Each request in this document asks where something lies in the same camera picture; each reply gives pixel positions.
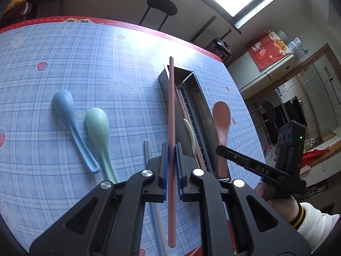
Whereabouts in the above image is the black metal frame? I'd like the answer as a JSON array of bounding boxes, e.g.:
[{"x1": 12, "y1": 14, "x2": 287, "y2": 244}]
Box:
[{"x1": 190, "y1": 16, "x2": 232, "y2": 43}]

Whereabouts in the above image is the red wall hanging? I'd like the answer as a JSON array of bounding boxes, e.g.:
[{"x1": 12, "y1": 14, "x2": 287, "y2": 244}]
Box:
[{"x1": 245, "y1": 31, "x2": 291, "y2": 71}]

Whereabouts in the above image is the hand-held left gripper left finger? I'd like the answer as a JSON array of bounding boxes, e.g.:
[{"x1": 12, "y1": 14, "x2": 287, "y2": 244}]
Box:
[{"x1": 29, "y1": 142, "x2": 169, "y2": 256}]

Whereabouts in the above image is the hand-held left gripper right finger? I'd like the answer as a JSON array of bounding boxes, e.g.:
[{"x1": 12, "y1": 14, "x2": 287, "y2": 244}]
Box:
[{"x1": 174, "y1": 143, "x2": 312, "y2": 256}]

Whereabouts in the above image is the clear plastic container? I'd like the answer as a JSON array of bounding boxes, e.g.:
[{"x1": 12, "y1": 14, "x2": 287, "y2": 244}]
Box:
[{"x1": 289, "y1": 38, "x2": 307, "y2": 56}]

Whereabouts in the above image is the dark red bag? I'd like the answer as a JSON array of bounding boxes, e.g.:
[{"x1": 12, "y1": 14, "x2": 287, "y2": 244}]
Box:
[{"x1": 5, "y1": 0, "x2": 33, "y2": 20}]

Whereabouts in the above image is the blue spoon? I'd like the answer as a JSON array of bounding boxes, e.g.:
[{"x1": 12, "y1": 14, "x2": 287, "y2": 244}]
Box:
[{"x1": 52, "y1": 90, "x2": 101, "y2": 173}]

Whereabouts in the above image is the black round-back chair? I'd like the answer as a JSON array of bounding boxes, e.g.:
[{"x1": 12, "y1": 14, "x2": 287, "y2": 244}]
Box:
[{"x1": 139, "y1": 0, "x2": 178, "y2": 31}]

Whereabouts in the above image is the red cloth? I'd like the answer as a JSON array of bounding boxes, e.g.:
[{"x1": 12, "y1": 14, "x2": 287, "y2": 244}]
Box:
[{"x1": 301, "y1": 149, "x2": 331, "y2": 169}]

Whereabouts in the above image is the black windowsill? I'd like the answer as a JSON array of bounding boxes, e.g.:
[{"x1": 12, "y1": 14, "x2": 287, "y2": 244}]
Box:
[{"x1": 202, "y1": 0, "x2": 242, "y2": 35}]

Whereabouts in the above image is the person's right hand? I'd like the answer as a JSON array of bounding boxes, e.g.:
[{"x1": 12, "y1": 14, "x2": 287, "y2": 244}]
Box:
[{"x1": 256, "y1": 184, "x2": 300, "y2": 223}]

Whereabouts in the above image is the green spoon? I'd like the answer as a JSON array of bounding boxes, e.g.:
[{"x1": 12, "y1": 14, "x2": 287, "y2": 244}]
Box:
[{"x1": 85, "y1": 108, "x2": 119, "y2": 184}]

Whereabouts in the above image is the grey blue chopstick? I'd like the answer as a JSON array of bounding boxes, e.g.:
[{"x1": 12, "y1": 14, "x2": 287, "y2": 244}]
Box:
[{"x1": 182, "y1": 89, "x2": 214, "y2": 173}]

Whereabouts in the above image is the metal utensil container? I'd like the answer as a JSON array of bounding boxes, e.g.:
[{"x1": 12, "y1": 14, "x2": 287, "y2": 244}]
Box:
[{"x1": 158, "y1": 64, "x2": 231, "y2": 182}]

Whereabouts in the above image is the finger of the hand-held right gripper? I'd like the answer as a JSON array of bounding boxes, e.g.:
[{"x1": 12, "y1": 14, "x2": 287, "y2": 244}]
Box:
[{"x1": 216, "y1": 145, "x2": 278, "y2": 179}]

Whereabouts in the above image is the blue plaid printed tablecloth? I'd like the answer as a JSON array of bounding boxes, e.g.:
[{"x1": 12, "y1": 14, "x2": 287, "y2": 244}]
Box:
[{"x1": 0, "y1": 16, "x2": 265, "y2": 256}]

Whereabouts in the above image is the white spoon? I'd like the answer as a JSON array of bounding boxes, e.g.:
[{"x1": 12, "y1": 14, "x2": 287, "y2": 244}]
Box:
[{"x1": 182, "y1": 118, "x2": 199, "y2": 150}]

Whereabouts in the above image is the pink spoon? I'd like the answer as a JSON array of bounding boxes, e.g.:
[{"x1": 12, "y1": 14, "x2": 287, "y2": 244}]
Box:
[{"x1": 212, "y1": 101, "x2": 232, "y2": 179}]

